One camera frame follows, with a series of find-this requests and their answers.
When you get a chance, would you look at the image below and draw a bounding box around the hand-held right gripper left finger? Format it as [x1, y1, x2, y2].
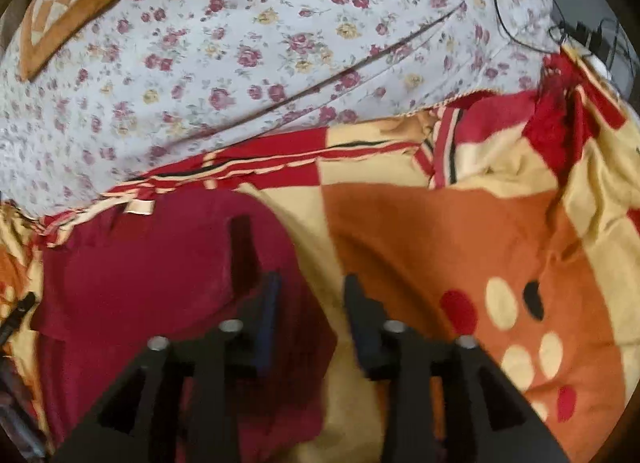
[50, 270, 283, 463]

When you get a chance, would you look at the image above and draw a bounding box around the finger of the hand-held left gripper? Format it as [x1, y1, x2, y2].
[0, 292, 37, 346]

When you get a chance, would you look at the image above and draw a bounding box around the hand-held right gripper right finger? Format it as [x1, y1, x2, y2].
[344, 273, 571, 463]

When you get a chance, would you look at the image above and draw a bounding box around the maroon small garment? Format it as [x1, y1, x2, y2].
[30, 188, 338, 463]

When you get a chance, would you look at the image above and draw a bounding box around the red orange cream patterned blanket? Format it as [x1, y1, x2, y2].
[0, 50, 640, 463]

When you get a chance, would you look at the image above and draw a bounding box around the white floral bedsheet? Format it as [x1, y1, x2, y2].
[0, 0, 566, 218]

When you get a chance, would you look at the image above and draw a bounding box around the black power strip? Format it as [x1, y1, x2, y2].
[550, 20, 631, 68]

